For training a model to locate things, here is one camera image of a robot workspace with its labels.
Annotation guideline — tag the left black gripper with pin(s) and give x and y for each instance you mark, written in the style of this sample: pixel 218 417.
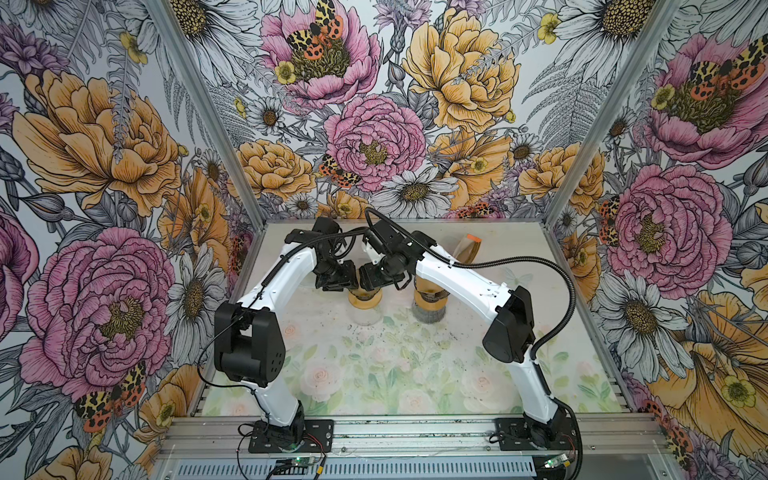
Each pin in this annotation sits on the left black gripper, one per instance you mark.
pixel 346 280

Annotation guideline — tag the clear glass flask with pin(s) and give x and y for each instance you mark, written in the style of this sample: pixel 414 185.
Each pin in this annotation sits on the clear glass flask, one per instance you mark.
pixel 366 317

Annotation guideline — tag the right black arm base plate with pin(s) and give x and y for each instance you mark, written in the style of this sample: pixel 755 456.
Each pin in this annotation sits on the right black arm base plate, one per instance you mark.
pixel 524 434

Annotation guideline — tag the aluminium rail frame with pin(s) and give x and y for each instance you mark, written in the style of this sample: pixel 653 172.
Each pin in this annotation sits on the aluminium rail frame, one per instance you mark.
pixel 414 436

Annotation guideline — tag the white vented cable duct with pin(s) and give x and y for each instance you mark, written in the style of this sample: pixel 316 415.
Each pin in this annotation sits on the white vented cable duct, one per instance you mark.
pixel 504 467

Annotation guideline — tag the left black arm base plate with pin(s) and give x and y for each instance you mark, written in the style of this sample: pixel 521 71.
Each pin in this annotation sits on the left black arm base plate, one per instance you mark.
pixel 307 436

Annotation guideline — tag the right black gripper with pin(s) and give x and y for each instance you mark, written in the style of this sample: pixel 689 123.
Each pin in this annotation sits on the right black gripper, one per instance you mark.
pixel 369 278

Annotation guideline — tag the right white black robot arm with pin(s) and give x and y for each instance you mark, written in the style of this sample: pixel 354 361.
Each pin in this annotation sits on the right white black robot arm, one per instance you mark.
pixel 396 254

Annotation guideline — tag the brown coffee filter stack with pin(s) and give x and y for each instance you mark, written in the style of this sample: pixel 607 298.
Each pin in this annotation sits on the brown coffee filter stack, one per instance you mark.
pixel 467 249

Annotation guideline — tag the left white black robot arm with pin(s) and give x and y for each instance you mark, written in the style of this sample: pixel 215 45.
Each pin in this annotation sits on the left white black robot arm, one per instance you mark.
pixel 248 344

